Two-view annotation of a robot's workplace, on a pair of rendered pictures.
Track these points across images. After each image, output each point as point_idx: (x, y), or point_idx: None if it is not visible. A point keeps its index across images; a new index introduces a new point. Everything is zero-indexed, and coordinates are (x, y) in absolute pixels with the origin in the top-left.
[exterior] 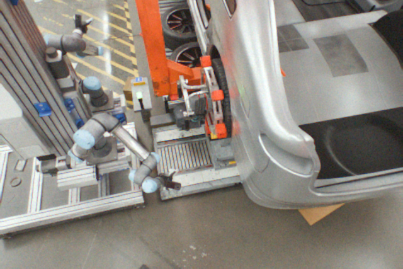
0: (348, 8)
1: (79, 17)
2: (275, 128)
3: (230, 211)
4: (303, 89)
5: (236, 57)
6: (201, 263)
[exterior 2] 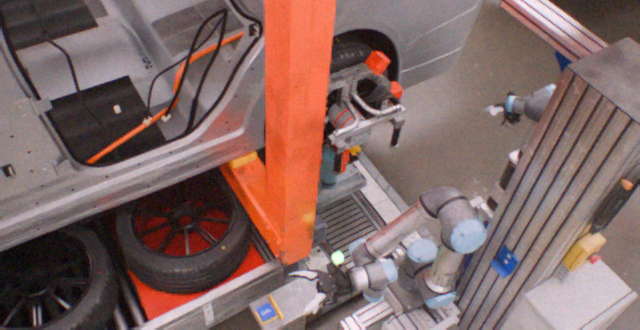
0: None
1: (335, 264)
2: None
3: (407, 166)
4: None
5: None
6: (486, 181)
